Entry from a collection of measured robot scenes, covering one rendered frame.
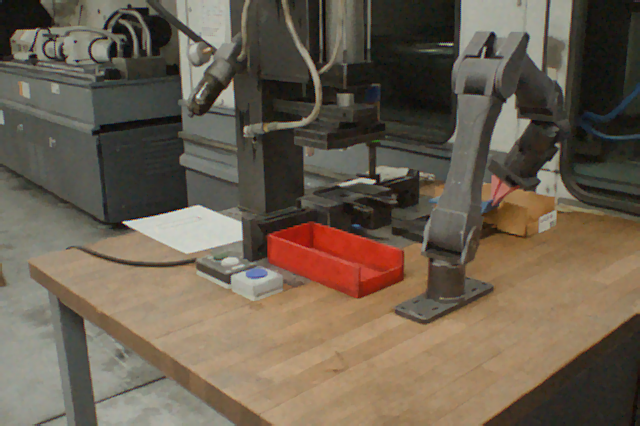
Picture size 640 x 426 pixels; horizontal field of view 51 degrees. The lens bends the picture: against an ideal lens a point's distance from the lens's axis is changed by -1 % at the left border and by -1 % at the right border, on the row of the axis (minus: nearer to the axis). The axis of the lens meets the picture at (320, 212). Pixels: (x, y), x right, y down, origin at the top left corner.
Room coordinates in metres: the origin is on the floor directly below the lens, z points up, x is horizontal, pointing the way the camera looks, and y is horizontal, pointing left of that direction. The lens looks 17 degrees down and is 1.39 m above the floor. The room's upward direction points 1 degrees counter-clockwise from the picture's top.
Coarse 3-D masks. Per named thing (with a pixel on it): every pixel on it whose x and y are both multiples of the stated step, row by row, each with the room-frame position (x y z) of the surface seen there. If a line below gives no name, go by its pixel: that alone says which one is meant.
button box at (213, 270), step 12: (96, 252) 1.32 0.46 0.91; (132, 264) 1.27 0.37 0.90; (144, 264) 1.26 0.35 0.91; (156, 264) 1.26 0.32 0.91; (168, 264) 1.26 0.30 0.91; (180, 264) 1.26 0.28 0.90; (204, 264) 1.20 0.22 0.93; (216, 264) 1.19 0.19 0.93; (240, 264) 1.19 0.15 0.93; (252, 264) 1.18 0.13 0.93; (204, 276) 1.20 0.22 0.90; (216, 276) 1.17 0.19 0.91; (228, 276) 1.14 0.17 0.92
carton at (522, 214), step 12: (516, 192) 1.54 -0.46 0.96; (528, 192) 1.52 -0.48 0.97; (504, 204) 1.43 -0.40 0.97; (516, 204) 1.54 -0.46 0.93; (528, 204) 1.52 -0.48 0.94; (540, 204) 1.50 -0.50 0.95; (552, 204) 1.47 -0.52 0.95; (492, 216) 1.46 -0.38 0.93; (504, 216) 1.43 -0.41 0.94; (516, 216) 1.41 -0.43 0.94; (528, 216) 1.39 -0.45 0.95; (540, 216) 1.49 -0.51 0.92; (552, 216) 1.47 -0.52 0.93; (504, 228) 1.43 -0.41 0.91; (516, 228) 1.41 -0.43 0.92; (528, 228) 1.40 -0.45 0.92; (540, 228) 1.43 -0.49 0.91
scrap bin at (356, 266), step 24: (288, 240) 1.30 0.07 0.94; (312, 240) 1.34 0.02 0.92; (336, 240) 1.29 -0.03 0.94; (360, 240) 1.24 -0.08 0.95; (288, 264) 1.22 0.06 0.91; (312, 264) 1.17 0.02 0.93; (336, 264) 1.13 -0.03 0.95; (360, 264) 1.24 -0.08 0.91; (384, 264) 1.20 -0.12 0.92; (336, 288) 1.13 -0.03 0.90; (360, 288) 1.09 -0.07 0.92
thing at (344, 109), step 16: (352, 96) 1.47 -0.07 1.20; (288, 112) 1.55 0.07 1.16; (304, 112) 1.51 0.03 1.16; (320, 112) 1.48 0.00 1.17; (336, 112) 1.44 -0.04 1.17; (352, 112) 1.41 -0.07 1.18; (368, 112) 1.44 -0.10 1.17; (304, 128) 1.43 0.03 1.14; (320, 128) 1.43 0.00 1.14; (336, 128) 1.42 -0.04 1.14; (352, 128) 1.42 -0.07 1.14; (368, 128) 1.45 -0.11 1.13; (384, 128) 1.49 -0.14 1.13; (304, 144) 1.42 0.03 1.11; (320, 144) 1.38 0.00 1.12; (336, 144) 1.39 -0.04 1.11; (352, 144) 1.42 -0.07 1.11
